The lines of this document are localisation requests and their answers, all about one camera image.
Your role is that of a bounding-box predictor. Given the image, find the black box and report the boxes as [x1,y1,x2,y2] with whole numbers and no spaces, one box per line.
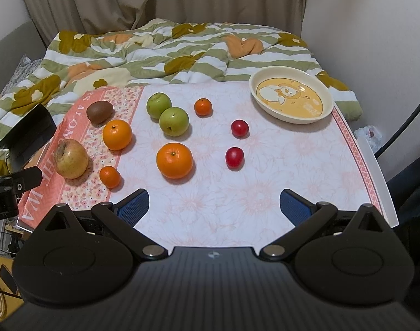
[0,103,57,173]

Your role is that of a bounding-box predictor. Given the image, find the large blemished apple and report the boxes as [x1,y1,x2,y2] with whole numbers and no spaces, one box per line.
[53,139,89,179]

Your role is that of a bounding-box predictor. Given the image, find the black cable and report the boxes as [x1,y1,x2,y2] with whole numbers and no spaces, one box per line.
[374,89,420,159]

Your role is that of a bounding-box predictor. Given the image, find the patterned grey pillow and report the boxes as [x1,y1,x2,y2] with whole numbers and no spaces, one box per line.
[1,54,43,96]

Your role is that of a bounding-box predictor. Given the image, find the pink floral table cloth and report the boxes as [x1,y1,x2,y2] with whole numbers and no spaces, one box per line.
[19,82,380,249]

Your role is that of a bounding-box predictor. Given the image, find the large orange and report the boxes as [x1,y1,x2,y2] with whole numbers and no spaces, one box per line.
[156,143,193,179]

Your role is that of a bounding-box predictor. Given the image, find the white plastic bag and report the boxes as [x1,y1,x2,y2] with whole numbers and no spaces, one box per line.
[354,126,383,153]

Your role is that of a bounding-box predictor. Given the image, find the grey sofa backrest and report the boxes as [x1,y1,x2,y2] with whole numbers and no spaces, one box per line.
[0,21,46,93]

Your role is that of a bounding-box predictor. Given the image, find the medium orange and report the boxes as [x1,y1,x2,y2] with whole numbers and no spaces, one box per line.
[102,120,132,151]

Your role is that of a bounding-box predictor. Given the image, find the striped floral duvet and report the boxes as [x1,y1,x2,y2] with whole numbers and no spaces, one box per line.
[0,18,363,177]

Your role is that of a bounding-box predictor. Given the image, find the green apple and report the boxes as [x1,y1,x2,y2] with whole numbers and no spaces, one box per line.
[147,92,172,120]
[158,107,189,137]

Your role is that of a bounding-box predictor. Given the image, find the red plum front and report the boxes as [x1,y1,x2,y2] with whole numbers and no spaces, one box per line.
[225,146,244,170]

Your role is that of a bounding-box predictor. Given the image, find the red plum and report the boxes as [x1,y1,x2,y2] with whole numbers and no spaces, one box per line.
[231,120,249,138]
[225,146,244,170]

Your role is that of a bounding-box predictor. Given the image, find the small mandarin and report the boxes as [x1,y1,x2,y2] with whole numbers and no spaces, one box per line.
[99,166,121,189]
[193,98,212,117]

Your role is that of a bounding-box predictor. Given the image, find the white folding table edge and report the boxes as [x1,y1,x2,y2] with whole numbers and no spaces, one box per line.
[357,138,399,228]

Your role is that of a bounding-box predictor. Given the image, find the cream bowl with duck print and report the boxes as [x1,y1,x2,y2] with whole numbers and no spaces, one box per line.
[249,66,334,125]

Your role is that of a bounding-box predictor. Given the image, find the green apple front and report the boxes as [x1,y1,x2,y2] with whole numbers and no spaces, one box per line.
[158,107,189,137]

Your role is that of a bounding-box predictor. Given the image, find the brown kiwi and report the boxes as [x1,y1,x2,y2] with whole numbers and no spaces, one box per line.
[86,100,114,126]

